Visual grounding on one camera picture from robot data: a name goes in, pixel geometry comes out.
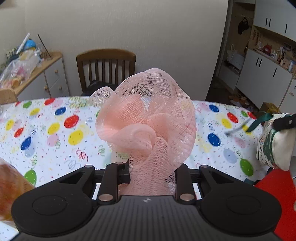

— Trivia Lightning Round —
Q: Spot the pink mesh bath pouf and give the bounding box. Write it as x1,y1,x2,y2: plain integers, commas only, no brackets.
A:
89,68,196,196

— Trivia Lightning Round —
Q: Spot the brown cardboard box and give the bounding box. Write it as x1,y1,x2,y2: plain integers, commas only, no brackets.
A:
260,102,281,114

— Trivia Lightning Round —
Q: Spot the white storage cabinet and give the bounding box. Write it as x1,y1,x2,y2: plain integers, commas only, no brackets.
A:
236,49,295,113

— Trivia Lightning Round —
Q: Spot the red shoebox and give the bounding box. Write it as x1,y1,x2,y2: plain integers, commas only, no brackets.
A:
255,169,296,240

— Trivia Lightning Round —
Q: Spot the balloon print tablecloth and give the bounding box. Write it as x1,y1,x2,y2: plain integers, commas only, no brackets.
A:
0,96,271,241

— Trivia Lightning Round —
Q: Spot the white paper bag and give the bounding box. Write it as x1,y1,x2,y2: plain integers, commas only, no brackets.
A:
227,44,245,72

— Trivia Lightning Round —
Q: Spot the black bag on chair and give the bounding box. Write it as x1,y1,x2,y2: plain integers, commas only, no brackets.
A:
81,80,118,96

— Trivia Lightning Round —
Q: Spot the amber drink bottle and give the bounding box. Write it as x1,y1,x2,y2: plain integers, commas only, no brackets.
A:
0,158,35,222

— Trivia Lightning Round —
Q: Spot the wooden dining chair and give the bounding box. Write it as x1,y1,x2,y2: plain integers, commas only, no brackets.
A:
76,49,136,91

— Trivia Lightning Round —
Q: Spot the wooden side cabinet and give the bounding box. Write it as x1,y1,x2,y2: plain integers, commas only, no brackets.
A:
1,52,70,104

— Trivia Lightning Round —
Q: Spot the clear bag of items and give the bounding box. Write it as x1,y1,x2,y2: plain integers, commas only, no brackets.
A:
1,50,40,89

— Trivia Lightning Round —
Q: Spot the white upper wall cabinet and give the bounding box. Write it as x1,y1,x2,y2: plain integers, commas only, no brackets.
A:
253,0,295,41

